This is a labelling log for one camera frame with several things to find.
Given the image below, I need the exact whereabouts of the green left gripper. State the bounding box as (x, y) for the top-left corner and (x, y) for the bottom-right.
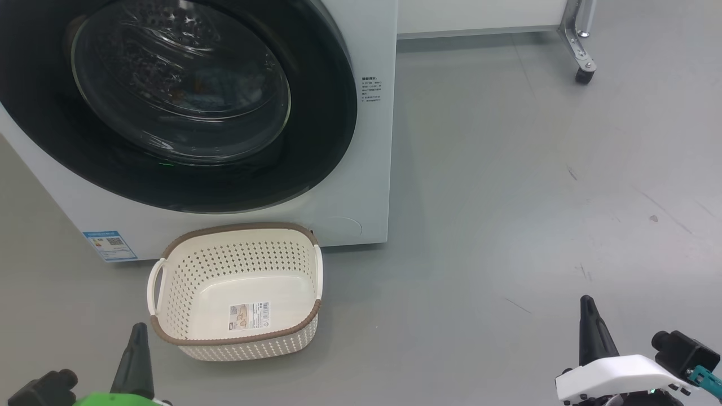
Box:
(73, 323), (173, 406)

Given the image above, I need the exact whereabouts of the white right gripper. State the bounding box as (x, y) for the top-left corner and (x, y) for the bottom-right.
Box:
(556, 295), (692, 406)

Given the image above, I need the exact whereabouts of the glass washing machine door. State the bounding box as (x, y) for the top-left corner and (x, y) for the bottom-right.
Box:
(0, 0), (359, 214)

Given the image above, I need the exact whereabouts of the white front-load washing machine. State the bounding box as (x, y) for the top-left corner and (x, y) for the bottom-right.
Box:
(0, 0), (398, 263)

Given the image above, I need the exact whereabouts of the cream perforated laundry basket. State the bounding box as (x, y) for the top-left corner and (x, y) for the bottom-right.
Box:
(147, 223), (323, 361)

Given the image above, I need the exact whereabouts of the metal caster leg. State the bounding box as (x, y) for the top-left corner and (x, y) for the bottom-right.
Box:
(557, 0), (598, 85)

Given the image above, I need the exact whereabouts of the black cable with teal plug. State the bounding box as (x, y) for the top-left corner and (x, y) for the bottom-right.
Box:
(687, 365), (722, 391)

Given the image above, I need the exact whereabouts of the white wheeled partition wall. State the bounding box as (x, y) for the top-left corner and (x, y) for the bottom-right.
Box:
(397, 0), (570, 40)

